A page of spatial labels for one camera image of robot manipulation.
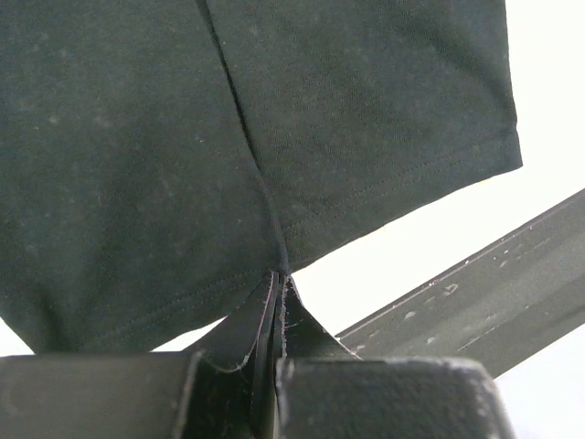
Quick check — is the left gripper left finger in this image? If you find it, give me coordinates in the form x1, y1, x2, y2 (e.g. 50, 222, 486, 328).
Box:
1, 273, 279, 438

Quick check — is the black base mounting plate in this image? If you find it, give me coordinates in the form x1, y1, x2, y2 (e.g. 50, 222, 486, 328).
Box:
339, 192, 584, 377

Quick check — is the black t shirt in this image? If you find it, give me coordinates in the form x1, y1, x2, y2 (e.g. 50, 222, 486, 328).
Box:
1, 1, 522, 353

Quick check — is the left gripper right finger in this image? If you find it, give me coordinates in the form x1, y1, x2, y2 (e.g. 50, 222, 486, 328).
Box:
274, 278, 515, 438

